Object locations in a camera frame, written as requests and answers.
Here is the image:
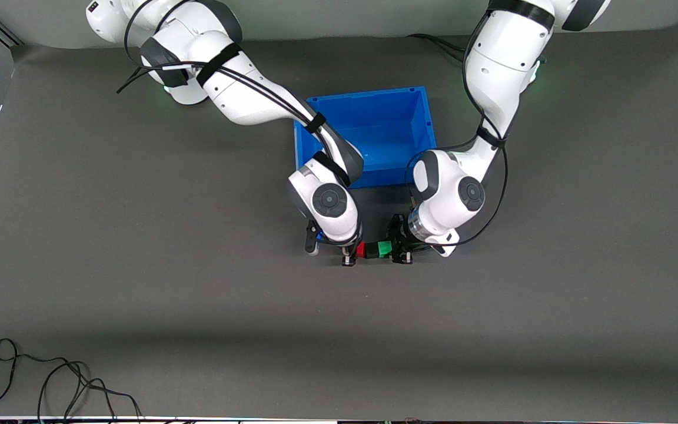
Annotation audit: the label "dark grey table mat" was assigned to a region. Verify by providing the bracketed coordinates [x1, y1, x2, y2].
[0, 22, 678, 420]

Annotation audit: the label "blue plastic storage bin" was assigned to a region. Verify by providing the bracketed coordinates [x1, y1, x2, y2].
[294, 87, 438, 190]

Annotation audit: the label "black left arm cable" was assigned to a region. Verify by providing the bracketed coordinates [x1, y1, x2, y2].
[404, 8, 510, 249]

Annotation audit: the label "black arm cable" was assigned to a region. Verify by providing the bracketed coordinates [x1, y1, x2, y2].
[117, 0, 340, 173]
[404, 8, 510, 249]

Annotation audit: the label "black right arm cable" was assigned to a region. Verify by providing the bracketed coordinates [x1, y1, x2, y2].
[117, 0, 340, 173]

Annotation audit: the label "black left arm base cables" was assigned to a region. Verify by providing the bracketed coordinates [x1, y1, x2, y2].
[407, 33, 470, 63]

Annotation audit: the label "loose black cable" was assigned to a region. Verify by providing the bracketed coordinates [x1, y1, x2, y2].
[0, 338, 143, 421]

